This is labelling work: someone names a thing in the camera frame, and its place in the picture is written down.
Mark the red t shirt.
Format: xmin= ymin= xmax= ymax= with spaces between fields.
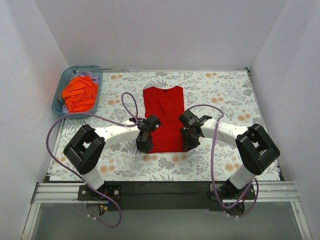
xmin=143 ymin=86 xmax=185 ymax=153

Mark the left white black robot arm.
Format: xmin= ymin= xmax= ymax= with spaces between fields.
xmin=63 ymin=114 xmax=162 ymax=190

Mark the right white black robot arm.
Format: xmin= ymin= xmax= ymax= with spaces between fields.
xmin=178 ymin=110 xmax=281 ymax=198

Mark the floral table mat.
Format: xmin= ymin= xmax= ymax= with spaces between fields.
xmin=48 ymin=69 xmax=280 ymax=182

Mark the orange t shirt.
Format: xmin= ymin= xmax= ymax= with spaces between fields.
xmin=61 ymin=75 xmax=100 ymax=114

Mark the teal plastic bin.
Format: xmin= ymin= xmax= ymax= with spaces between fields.
xmin=52 ymin=65 xmax=103 ymax=117

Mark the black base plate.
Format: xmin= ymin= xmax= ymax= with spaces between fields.
xmin=77 ymin=181 xmax=257 ymax=217

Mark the aluminium frame rail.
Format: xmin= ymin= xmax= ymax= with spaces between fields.
xmin=22 ymin=181 xmax=312 ymax=240

